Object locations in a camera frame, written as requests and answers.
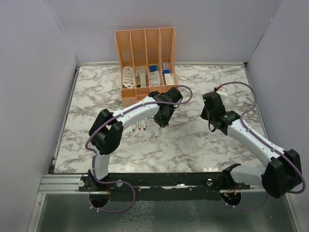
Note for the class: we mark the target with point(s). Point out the peach desk organizer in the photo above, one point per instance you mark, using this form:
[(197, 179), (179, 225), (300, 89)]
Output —
[(137, 48)]

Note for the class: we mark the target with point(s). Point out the aluminium frame rail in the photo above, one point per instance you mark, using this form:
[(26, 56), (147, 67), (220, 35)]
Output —
[(59, 184)]

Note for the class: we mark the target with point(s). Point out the white oval package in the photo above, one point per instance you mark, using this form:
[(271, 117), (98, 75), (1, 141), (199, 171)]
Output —
[(128, 78)]

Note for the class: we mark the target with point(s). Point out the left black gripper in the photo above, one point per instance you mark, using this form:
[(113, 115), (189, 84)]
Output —
[(162, 123)]

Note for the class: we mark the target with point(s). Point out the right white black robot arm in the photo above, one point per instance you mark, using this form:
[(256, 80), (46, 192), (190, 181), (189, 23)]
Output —
[(281, 171)]

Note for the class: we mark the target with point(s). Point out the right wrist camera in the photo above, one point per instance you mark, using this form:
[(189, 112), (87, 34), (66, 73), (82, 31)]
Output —
[(223, 92)]

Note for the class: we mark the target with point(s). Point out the white red box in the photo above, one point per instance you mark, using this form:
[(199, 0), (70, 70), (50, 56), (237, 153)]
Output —
[(167, 73)]

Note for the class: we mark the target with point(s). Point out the grey stapler tool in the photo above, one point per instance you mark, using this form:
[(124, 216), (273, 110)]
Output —
[(142, 74)]

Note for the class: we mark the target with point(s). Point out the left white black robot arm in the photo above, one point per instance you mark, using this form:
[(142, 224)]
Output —
[(106, 132)]

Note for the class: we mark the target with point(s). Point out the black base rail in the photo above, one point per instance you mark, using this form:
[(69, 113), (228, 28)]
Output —
[(161, 186)]

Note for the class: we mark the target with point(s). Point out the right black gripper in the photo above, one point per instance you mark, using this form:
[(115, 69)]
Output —
[(203, 114)]

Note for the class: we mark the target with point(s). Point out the white blue box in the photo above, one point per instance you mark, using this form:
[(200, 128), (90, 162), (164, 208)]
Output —
[(154, 75)]

